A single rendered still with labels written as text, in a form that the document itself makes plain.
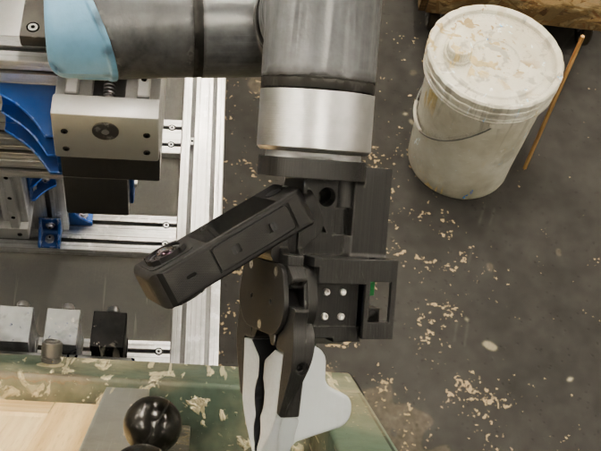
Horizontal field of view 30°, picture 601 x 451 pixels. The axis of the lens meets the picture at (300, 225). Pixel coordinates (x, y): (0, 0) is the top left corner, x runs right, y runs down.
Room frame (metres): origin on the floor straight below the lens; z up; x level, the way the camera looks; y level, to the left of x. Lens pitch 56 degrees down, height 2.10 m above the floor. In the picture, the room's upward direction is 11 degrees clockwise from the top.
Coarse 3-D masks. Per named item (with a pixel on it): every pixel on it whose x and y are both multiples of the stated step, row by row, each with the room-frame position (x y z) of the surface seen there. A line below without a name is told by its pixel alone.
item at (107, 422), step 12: (108, 396) 0.51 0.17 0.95; (120, 396) 0.52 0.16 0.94; (132, 396) 0.52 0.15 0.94; (144, 396) 0.53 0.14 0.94; (108, 408) 0.48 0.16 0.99; (120, 408) 0.48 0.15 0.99; (96, 420) 0.45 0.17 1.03; (108, 420) 0.45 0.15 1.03; (120, 420) 0.45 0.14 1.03; (96, 432) 0.42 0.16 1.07; (108, 432) 0.42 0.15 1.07; (120, 432) 0.43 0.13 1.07; (84, 444) 0.39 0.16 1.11; (96, 444) 0.39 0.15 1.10; (108, 444) 0.40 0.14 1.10; (120, 444) 0.40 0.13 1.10
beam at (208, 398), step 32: (0, 384) 0.52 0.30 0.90; (32, 384) 0.53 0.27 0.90; (64, 384) 0.54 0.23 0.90; (96, 384) 0.54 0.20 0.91; (128, 384) 0.55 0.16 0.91; (160, 384) 0.56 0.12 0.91; (192, 384) 0.57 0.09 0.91; (224, 384) 0.57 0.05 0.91; (352, 384) 0.62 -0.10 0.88; (192, 416) 0.54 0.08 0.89; (224, 416) 0.54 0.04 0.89; (192, 448) 0.51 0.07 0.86; (224, 448) 0.51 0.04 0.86
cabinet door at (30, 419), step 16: (0, 400) 0.51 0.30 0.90; (16, 400) 0.51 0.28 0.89; (0, 416) 0.47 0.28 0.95; (16, 416) 0.47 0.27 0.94; (32, 416) 0.48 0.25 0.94; (48, 416) 0.48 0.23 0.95; (64, 416) 0.48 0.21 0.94; (80, 416) 0.49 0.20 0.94; (0, 432) 0.43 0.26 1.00; (16, 432) 0.43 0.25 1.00; (32, 432) 0.44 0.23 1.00; (48, 432) 0.44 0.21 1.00; (64, 432) 0.44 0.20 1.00; (80, 432) 0.45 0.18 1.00; (0, 448) 0.39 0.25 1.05; (16, 448) 0.40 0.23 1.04; (32, 448) 0.40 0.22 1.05; (48, 448) 0.40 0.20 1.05; (64, 448) 0.41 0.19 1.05
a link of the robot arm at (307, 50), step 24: (264, 0) 0.53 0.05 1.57; (288, 0) 0.51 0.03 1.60; (312, 0) 0.50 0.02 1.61; (336, 0) 0.51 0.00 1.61; (360, 0) 0.51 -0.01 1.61; (264, 24) 0.52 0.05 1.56; (288, 24) 0.49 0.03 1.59; (312, 24) 0.49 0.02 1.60; (336, 24) 0.50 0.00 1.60; (360, 24) 0.50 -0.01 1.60; (264, 48) 0.50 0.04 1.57; (288, 48) 0.48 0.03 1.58; (312, 48) 0.48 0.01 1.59; (336, 48) 0.48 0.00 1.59; (360, 48) 0.49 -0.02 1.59; (264, 72) 0.48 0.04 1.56; (288, 72) 0.47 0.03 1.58; (312, 72) 0.47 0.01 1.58; (336, 72) 0.47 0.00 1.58; (360, 72) 0.48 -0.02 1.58
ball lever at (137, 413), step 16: (144, 400) 0.30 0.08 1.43; (160, 400) 0.30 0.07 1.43; (128, 416) 0.29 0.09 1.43; (144, 416) 0.29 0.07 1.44; (160, 416) 0.29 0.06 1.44; (176, 416) 0.29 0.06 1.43; (128, 432) 0.28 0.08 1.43; (144, 432) 0.28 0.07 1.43; (160, 432) 0.28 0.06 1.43; (176, 432) 0.29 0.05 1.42; (160, 448) 0.27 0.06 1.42
